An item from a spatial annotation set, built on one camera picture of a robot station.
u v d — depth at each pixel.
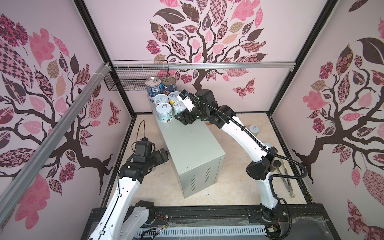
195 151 0.60
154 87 0.71
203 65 0.93
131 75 0.95
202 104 0.50
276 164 0.81
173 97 0.73
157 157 0.68
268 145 0.95
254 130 1.03
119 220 0.42
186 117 0.64
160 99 0.72
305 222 0.72
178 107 0.68
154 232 0.72
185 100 0.63
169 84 0.73
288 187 0.82
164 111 0.67
